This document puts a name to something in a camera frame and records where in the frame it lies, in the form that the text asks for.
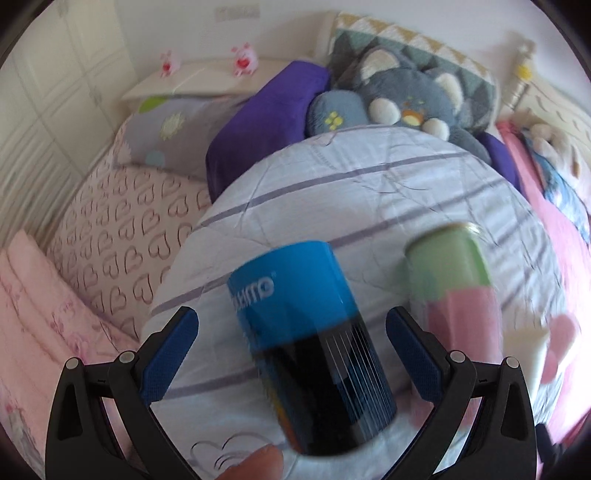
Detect wall socket panel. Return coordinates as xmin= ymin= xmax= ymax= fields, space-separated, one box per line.
xmin=214 ymin=3 xmax=260 ymax=22

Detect pink plastic cup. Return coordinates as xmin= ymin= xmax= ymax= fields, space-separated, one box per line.
xmin=541 ymin=313 xmax=580 ymax=385

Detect white paper cup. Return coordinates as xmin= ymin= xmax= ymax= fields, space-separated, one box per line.
xmin=503 ymin=327 xmax=552 ymax=423

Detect heart patterned bed sheet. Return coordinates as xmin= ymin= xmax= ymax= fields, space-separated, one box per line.
xmin=47 ymin=134 xmax=211 ymax=338

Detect pink and green tin can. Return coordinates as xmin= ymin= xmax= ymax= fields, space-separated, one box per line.
xmin=405 ymin=222 xmax=503 ymax=364

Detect cream wooden headboard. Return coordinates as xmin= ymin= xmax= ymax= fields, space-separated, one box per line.
xmin=497 ymin=40 xmax=590 ymax=151

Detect diamond patterned quilted cushion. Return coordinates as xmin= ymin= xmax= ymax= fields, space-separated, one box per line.
xmin=328 ymin=12 xmax=498 ymax=133

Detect purple pillow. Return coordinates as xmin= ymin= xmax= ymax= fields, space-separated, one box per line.
xmin=205 ymin=61 xmax=331 ymax=201

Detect grey flower patterned pillow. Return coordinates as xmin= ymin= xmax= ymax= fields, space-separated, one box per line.
xmin=112 ymin=95 xmax=249 ymax=181

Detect white bedside table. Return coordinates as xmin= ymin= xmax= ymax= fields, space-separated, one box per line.
xmin=121 ymin=58 xmax=290 ymax=102

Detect light blue pillow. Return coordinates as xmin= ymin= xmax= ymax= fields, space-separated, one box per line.
xmin=522 ymin=129 xmax=590 ymax=244

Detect pink bed cover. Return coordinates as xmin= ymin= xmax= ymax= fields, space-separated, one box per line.
xmin=497 ymin=121 xmax=590 ymax=442

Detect white plush dog toy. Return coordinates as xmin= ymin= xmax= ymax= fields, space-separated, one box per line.
xmin=513 ymin=112 xmax=582 ymax=179

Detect left pink rabbit figurine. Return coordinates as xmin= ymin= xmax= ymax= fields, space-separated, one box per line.
xmin=160 ymin=50 xmax=181 ymax=78

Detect right pink rabbit figurine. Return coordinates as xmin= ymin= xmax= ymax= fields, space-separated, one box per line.
xmin=231 ymin=43 xmax=259 ymax=77

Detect pink rabbit figurine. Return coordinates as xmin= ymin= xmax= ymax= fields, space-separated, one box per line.
xmin=160 ymin=50 xmax=181 ymax=78
xmin=231 ymin=43 xmax=259 ymax=77

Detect blue and black tin cup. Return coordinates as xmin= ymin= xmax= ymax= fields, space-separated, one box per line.
xmin=228 ymin=241 xmax=397 ymax=457

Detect person's left hand thumb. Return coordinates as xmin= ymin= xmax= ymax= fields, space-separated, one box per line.
xmin=217 ymin=445 xmax=283 ymax=480

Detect white wardrobe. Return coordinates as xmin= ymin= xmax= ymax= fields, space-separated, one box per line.
xmin=1 ymin=1 xmax=137 ymax=246

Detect grey cat plush toy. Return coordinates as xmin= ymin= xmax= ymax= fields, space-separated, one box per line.
xmin=305 ymin=47 xmax=491 ymax=164

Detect pink folded blanket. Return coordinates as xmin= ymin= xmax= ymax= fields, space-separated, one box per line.
xmin=1 ymin=231 xmax=138 ymax=476

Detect light blue striped quilt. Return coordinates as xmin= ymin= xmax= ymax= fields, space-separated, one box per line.
xmin=143 ymin=127 xmax=566 ymax=479

